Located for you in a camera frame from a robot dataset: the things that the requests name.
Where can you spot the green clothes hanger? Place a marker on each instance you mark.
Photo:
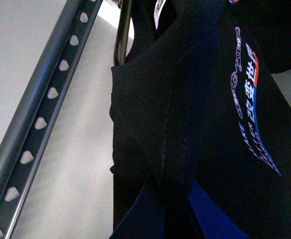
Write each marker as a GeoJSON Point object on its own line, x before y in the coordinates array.
{"type": "Point", "coordinates": [121, 42]}

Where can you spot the black perforated metal bar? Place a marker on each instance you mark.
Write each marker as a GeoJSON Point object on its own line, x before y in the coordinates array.
{"type": "Point", "coordinates": [25, 140]}

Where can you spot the black printed t-shirt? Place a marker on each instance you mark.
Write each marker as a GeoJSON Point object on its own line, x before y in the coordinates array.
{"type": "Point", "coordinates": [202, 132]}

